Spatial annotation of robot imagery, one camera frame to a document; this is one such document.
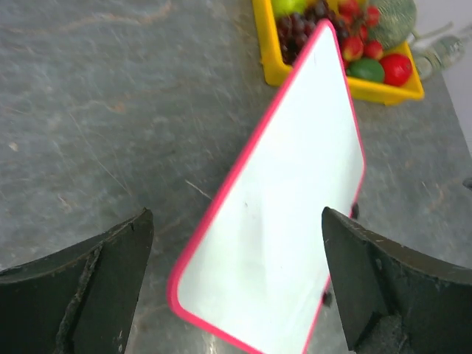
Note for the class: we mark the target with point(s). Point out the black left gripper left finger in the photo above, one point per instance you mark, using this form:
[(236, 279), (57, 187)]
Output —
[(80, 299)]

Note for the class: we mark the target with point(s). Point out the green avocado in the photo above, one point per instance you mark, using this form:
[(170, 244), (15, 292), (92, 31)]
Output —
[(366, 69)]

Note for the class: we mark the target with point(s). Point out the black whiteboard clip foot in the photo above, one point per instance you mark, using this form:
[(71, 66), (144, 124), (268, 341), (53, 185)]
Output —
[(327, 298)]

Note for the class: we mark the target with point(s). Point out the dark purple grape bunch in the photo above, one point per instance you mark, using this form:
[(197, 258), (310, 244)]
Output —
[(295, 27)]

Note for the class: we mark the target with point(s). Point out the red strawberry pile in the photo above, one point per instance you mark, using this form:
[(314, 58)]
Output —
[(356, 44)]

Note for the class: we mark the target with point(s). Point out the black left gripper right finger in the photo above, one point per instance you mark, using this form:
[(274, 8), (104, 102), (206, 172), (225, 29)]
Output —
[(378, 282)]

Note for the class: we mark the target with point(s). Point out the pink framed whiteboard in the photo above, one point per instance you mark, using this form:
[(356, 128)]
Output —
[(255, 269)]

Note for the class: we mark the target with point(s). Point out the clear glass bottle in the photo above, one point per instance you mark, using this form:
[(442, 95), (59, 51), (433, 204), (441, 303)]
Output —
[(439, 49)]

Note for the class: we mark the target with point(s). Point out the yellow plastic fruit bin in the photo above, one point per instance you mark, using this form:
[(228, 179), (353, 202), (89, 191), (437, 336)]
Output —
[(275, 71)]

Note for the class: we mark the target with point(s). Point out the green netted melon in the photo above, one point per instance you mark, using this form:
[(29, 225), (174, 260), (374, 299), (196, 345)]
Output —
[(397, 20)]

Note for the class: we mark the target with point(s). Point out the green apple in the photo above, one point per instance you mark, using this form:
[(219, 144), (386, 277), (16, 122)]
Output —
[(287, 7)]

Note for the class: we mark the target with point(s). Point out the red tomato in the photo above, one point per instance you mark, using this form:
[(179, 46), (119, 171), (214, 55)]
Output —
[(397, 69)]

